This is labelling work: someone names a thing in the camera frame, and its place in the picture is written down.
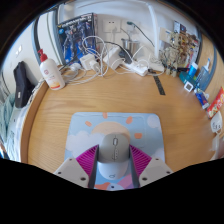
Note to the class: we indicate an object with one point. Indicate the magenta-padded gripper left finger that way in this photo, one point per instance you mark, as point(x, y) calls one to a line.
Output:
point(71, 170)

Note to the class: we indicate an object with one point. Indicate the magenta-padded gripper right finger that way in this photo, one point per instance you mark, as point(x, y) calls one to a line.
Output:
point(155, 170)

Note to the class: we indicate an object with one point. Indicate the light grey computer mouse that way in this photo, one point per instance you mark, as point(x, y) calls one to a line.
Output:
point(113, 150)

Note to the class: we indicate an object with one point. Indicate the pastel sun cloud mouse pad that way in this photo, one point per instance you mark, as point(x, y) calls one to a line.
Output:
point(83, 133)

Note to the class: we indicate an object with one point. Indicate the light green blanket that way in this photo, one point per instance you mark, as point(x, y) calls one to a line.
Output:
point(6, 126)

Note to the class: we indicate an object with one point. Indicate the blue tissue pack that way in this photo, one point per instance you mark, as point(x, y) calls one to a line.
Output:
point(201, 99)

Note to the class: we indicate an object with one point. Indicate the black ruler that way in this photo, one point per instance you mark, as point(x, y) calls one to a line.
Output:
point(159, 85)

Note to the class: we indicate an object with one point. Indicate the red chips can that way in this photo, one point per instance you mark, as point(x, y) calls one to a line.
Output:
point(216, 101)

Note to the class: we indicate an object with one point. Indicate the teal bowl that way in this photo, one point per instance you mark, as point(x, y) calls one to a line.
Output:
point(184, 77)

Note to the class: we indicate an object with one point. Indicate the black bag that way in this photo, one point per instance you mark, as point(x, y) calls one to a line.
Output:
point(21, 85)

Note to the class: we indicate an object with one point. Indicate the white red-capped pump bottle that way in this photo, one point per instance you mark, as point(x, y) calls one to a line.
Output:
point(51, 73)

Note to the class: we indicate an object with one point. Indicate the white power strip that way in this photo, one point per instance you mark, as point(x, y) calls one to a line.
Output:
point(137, 69)

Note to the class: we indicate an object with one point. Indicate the white desk lamp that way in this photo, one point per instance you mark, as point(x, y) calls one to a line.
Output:
point(156, 66)

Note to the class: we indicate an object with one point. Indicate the blue spray bottle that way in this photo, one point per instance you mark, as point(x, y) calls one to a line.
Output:
point(204, 76)

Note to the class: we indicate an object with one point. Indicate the small white charger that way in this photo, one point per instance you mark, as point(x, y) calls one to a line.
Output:
point(88, 61)

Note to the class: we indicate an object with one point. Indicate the beige robot model figure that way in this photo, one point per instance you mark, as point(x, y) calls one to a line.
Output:
point(168, 60)

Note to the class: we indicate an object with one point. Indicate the white power adapter block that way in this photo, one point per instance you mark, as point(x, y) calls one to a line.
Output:
point(112, 56)

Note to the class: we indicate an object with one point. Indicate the thin gooseneck lamp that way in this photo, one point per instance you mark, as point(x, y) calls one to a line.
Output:
point(130, 45)

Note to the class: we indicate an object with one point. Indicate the blue model kit box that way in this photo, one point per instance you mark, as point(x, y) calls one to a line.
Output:
point(76, 38)

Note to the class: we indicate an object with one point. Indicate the colourful figure box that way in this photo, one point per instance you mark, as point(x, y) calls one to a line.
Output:
point(186, 41)

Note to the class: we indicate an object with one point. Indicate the white wall socket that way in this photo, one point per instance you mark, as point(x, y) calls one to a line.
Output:
point(111, 25)

